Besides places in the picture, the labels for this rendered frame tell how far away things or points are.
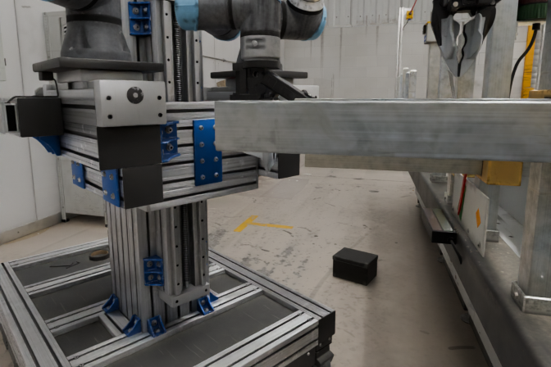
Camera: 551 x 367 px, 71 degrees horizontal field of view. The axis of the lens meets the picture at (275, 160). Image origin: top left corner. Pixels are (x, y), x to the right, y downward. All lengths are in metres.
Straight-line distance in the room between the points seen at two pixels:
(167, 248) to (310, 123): 1.04
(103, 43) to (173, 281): 0.71
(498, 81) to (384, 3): 8.14
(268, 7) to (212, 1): 0.10
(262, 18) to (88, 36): 0.41
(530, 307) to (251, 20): 0.60
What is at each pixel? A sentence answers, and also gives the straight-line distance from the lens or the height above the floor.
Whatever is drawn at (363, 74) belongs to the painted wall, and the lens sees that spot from 8.69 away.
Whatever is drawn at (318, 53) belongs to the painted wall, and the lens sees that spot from 8.85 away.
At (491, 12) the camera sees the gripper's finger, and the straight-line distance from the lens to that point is 0.71.
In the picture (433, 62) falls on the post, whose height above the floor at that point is 1.08.
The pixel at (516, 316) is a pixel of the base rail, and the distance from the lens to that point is 0.58.
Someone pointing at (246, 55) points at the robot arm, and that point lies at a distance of 0.74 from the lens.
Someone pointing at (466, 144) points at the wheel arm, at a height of 0.94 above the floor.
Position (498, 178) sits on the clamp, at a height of 0.83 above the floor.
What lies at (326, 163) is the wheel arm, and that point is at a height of 0.84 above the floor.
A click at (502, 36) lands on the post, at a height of 1.06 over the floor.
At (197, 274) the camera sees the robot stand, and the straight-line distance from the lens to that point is 1.31.
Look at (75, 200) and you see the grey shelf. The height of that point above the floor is 0.19.
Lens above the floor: 0.96
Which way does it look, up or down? 9 degrees down
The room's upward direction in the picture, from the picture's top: straight up
